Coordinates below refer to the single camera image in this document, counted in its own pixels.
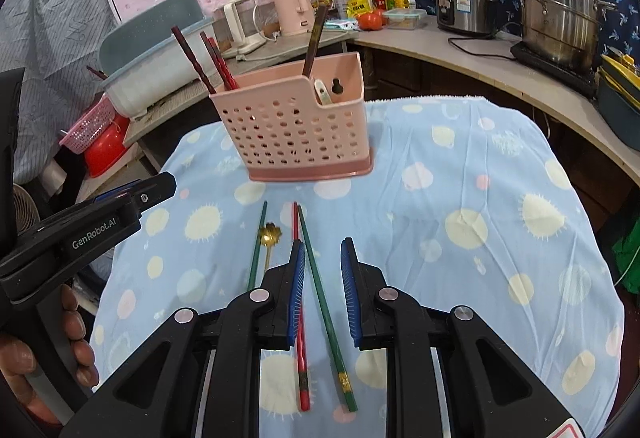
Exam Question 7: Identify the pink electric kettle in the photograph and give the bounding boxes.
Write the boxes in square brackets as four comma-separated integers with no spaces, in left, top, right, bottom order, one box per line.
[271,0,317,37]

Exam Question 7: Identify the teal and yellow lunch boxes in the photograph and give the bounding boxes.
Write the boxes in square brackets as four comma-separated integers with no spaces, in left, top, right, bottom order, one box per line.
[597,46,640,129]

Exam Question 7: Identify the red chopstick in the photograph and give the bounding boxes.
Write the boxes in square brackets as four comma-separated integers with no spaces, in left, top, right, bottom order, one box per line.
[200,32,236,91]
[292,201,312,412]

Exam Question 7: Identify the grey striped cloth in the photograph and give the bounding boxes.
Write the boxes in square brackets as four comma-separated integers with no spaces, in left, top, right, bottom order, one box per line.
[0,0,121,183]

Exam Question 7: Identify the curved wooden counter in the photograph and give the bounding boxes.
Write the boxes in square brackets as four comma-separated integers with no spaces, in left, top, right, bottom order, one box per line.
[125,15,640,189]

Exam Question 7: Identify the black power cable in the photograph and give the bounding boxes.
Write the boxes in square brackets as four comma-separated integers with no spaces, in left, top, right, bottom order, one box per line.
[447,22,521,61]

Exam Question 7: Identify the clear food container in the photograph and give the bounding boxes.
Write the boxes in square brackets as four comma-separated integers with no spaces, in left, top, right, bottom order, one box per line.
[382,8,427,31]

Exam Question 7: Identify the red tomato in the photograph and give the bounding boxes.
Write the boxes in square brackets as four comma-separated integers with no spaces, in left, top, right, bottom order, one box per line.
[357,10,385,31]

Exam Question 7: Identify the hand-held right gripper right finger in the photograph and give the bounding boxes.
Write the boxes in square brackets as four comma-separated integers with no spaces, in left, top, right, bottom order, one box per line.
[341,238,586,438]

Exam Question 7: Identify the person's left hand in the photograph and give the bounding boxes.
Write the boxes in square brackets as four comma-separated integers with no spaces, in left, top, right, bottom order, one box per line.
[0,285,101,424]

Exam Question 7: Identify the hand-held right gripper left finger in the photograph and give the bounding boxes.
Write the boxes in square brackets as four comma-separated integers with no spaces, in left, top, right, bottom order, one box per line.
[60,240,306,438]

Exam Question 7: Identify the beige desk fan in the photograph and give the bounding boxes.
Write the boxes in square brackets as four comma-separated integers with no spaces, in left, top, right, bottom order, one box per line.
[12,183,41,231]

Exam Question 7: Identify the white ceramic spoon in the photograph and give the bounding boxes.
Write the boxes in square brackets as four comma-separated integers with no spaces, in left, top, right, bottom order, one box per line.
[313,78,334,107]

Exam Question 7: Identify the white glass kettle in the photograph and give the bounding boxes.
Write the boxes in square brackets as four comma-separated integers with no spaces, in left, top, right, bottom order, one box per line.
[222,0,268,58]

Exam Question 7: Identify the pink plastic basket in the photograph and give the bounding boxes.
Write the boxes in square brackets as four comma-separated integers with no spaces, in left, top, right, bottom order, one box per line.
[59,95,117,155]

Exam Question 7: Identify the green chopstick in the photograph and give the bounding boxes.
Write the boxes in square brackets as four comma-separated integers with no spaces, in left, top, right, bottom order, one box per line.
[297,205,359,413]
[247,201,269,293]

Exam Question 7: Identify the steel steamer pot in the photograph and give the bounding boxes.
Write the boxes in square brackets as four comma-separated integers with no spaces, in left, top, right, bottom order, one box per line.
[510,0,618,73]

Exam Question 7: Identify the brown chopstick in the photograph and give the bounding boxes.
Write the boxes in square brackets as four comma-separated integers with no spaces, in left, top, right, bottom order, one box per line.
[301,5,330,77]
[301,12,326,77]

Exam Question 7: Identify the pink perforated utensil holder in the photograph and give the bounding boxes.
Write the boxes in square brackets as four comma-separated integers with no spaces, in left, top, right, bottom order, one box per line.
[208,52,375,183]

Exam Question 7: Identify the blue dotted tablecloth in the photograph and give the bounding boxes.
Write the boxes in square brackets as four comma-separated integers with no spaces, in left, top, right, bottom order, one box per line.
[90,95,626,438]

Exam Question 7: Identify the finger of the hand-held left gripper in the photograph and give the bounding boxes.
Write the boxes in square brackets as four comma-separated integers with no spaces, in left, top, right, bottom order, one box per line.
[92,174,161,205]
[131,172,177,219]

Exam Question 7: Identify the steel rice cooker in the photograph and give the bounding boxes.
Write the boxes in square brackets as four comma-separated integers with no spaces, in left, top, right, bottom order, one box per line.
[434,0,501,37]

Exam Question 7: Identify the blue white dish drainer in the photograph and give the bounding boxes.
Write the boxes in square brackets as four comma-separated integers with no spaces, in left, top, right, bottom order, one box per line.
[97,0,217,121]

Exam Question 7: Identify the red plastic basin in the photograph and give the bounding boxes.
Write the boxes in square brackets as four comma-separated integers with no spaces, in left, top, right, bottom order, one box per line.
[82,115,132,179]

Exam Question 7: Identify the gold flower spoon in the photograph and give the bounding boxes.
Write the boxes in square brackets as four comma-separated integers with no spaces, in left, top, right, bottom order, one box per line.
[257,223,284,271]

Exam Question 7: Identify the green bag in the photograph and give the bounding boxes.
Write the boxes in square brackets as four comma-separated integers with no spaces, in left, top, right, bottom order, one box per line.
[612,228,640,293]

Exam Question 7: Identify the black induction cooker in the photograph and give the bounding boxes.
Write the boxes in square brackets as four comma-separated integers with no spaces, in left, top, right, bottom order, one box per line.
[510,42,598,98]

